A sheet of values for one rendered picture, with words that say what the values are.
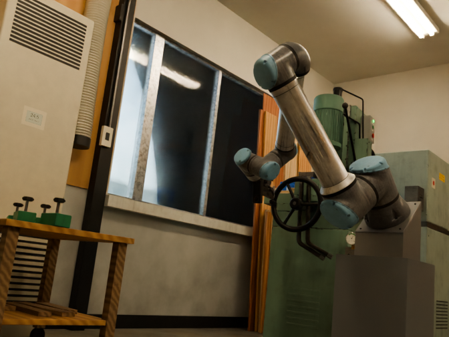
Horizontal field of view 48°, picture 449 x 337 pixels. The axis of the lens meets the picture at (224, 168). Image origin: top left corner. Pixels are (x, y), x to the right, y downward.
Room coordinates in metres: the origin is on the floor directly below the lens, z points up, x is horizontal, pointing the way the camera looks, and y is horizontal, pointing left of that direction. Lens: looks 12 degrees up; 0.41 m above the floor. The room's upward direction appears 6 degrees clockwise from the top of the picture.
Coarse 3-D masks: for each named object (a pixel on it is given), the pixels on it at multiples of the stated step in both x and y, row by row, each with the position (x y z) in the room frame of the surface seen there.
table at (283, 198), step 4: (280, 196) 2.81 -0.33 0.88; (284, 196) 2.80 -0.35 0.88; (288, 196) 2.78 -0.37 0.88; (296, 196) 2.65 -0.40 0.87; (304, 196) 2.63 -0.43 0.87; (312, 196) 2.60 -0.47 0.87; (316, 196) 2.59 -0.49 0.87; (264, 200) 2.86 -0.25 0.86; (268, 200) 2.85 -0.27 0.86; (280, 200) 2.81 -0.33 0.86; (284, 200) 2.80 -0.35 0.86; (288, 200) 2.78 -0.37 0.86; (304, 200) 2.63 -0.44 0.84; (312, 200) 2.60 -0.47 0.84; (316, 200) 2.59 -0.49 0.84; (268, 204) 2.88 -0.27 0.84
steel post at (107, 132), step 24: (120, 0) 3.19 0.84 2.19; (120, 24) 3.16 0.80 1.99; (120, 48) 3.17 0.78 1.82; (120, 72) 3.21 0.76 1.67; (120, 96) 3.23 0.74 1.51; (96, 144) 3.20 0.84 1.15; (96, 168) 3.17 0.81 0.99; (96, 192) 3.18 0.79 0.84; (96, 216) 3.20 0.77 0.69; (72, 288) 3.20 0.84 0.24
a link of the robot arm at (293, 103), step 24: (288, 48) 1.73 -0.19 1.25; (264, 72) 1.72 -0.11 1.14; (288, 72) 1.72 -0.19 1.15; (288, 96) 1.75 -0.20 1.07; (288, 120) 1.82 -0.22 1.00; (312, 120) 1.79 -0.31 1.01; (312, 144) 1.83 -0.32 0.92; (336, 168) 1.87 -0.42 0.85; (336, 192) 1.88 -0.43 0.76; (360, 192) 1.91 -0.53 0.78; (336, 216) 1.94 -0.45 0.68; (360, 216) 1.93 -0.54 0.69
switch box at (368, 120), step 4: (364, 116) 3.00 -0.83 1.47; (368, 116) 2.98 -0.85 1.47; (364, 120) 3.00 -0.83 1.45; (368, 120) 2.98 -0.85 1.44; (372, 120) 3.01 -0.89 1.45; (364, 124) 3.00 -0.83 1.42; (368, 124) 2.98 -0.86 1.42; (372, 124) 3.01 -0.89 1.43; (364, 128) 3.00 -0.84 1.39; (368, 128) 2.98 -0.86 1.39; (364, 132) 3.00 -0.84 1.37; (368, 132) 2.98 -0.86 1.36; (372, 132) 3.02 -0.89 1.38; (364, 136) 3.00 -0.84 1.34; (368, 136) 2.98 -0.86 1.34; (372, 140) 3.03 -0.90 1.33
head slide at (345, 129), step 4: (344, 116) 2.88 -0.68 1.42; (344, 120) 2.88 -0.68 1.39; (344, 124) 2.89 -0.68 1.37; (344, 128) 2.89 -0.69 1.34; (344, 132) 2.89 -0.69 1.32; (344, 136) 2.90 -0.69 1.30; (344, 140) 2.90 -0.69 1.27; (344, 144) 2.90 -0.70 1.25; (344, 148) 2.91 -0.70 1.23; (340, 152) 2.88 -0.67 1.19; (344, 152) 2.91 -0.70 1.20; (340, 156) 2.88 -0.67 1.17; (344, 156) 2.91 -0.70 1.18; (344, 160) 2.92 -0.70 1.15; (344, 164) 2.92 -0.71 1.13
